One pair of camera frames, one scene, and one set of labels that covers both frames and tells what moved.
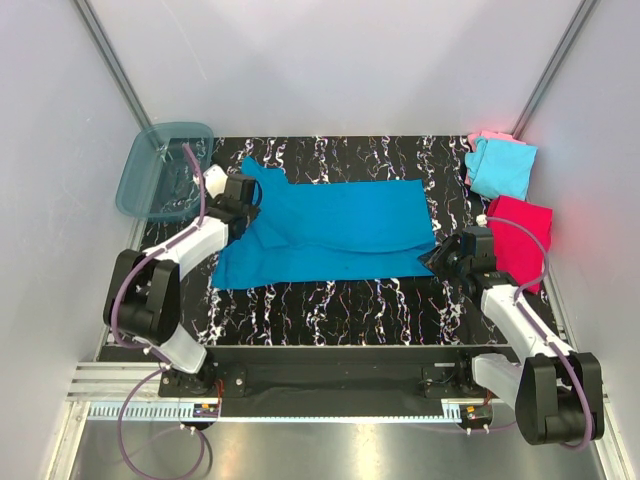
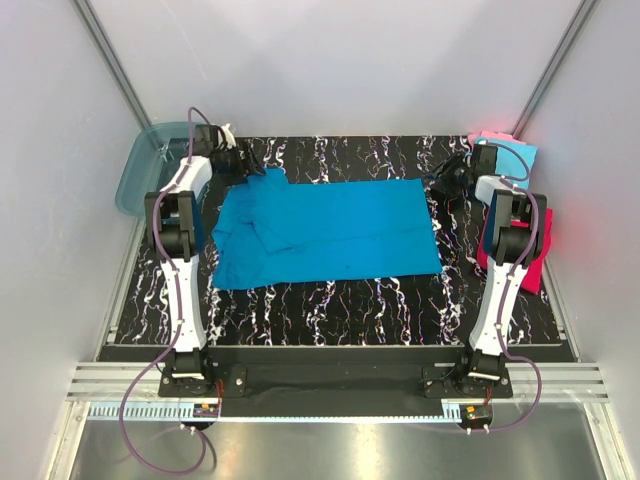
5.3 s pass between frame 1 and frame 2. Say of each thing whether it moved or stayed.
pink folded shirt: stayed
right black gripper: moved
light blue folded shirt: stayed
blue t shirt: stayed
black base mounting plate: stayed
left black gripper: moved
